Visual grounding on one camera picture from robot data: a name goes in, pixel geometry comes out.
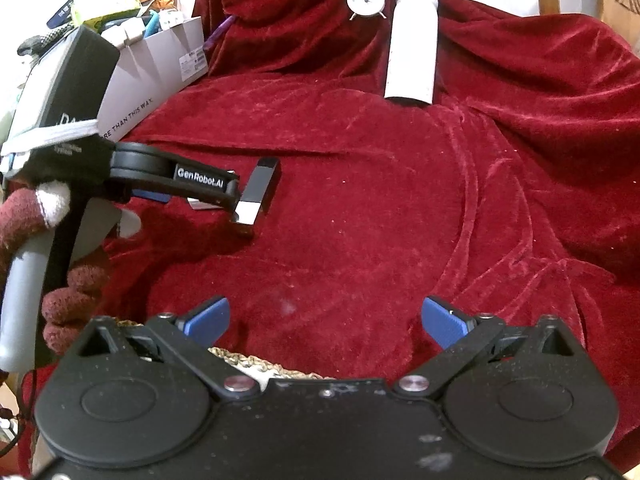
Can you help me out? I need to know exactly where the white thermos bottle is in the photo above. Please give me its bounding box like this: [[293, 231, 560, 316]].
[[384, 0, 439, 104]]

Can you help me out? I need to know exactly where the red gloved left hand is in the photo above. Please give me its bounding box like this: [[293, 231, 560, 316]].
[[0, 179, 144, 359]]

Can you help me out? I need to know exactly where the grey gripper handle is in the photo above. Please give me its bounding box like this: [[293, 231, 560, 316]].
[[1, 198, 122, 373]]

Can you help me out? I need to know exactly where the grey cardboard box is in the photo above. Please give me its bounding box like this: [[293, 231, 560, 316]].
[[98, 16, 208, 142]]

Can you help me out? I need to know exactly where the purple ribbon tie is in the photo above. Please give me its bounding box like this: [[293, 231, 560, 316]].
[[203, 15, 235, 52]]

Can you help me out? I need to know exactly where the woven basket with floral liner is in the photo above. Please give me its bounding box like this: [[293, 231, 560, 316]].
[[115, 318, 334, 390]]

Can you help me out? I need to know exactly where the red velvet cloth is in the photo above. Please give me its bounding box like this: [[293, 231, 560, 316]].
[[46, 0, 639, 469]]

